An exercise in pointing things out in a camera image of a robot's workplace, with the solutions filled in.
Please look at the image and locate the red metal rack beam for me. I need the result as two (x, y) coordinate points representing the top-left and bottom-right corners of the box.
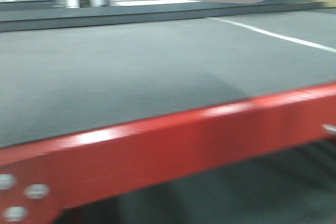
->
(1, 82), (335, 223)

